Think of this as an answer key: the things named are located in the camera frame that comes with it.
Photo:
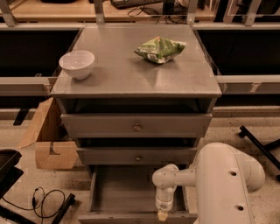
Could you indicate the grey top drawer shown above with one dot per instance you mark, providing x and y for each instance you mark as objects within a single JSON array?
[{"x": 136, "y": 125}]

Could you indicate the black stand leg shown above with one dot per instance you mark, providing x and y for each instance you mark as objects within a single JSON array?
[
  {"x": 265, "y": 149},
  {"x": 58, "y": 216}
]

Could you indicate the grey drawer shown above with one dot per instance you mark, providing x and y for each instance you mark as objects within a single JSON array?
[
  {"x": 136, "y": 125},
  {"x": 136, "y": 155},
  {"x": 125, "y": 194}
]

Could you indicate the black keyboard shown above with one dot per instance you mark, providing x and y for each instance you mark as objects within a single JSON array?
[{"x": 125, "y": 4}]

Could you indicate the black stand leg right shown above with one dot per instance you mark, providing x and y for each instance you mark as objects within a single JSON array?
[{"x": 265, "y": 149}]

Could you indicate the white bowl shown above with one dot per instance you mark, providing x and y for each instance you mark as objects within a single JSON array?
[{"x": 77, "y": 64}]

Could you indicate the grey middle drawer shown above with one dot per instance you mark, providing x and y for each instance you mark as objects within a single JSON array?
[{"x": 136, "y": 155}]

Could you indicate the green chip bag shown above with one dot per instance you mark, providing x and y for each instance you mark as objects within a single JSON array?
[{"x": 160, "y": 50}]

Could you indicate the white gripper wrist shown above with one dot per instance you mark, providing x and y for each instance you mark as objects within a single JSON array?
[{"x": 163, "y": 205}]

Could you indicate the grey drawer cabinet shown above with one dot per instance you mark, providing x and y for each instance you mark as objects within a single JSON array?
[{"x": 124, "y": 83}]

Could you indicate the wooden desk top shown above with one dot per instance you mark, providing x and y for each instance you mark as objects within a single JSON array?
[{"x": 78, "y": 10}]

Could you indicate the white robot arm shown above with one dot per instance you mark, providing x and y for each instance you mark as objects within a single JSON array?
[{"x": 223, "y": 177}]

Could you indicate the grey bottom drawer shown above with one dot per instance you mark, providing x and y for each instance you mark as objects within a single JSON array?
[{"x": 125, "y": 194}]

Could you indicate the black stand leg left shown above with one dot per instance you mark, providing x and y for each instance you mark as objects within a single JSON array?
[{"x": 58, "y": 216}]

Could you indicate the black tray bin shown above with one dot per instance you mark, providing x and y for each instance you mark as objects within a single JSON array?
[{"x": 9, "y": 173}]

